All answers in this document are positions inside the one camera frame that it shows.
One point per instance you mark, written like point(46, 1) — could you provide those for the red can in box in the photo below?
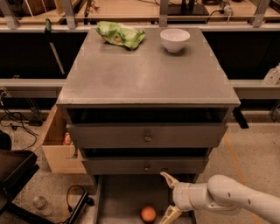
point(67, 139)

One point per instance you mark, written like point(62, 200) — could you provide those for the green chip bag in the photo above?
point(120, 34)

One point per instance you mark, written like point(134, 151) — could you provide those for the grey top drawer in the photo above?
point(185, 135)

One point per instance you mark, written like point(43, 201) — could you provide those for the green handled tool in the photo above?
point(48, 32)

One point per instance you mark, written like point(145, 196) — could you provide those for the grey middle drawer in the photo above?
point(144, 165)

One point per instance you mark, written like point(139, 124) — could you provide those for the grey bottom drawer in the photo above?
point(120, 198)

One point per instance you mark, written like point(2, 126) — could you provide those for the orange fruit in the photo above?
point(148, 214)

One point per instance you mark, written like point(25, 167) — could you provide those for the grey drawer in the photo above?
point(120, 198)
point(185, 135)
point(144, 165)

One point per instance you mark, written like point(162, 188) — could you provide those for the black chair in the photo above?
point(16, 169)

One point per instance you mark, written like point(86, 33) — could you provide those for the wooden open box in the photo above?
point(61, 157)

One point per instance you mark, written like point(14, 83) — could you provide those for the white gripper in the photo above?
point(181, 196)

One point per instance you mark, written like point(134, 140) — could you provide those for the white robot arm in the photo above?
point(219, 194)

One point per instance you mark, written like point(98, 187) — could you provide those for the white ceramic bowl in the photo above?
point(174, 40)

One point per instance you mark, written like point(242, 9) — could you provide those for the grey drawer cabinet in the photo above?
point(111, 85)

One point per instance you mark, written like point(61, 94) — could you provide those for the clear plastic bottle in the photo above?
point(42, 206)

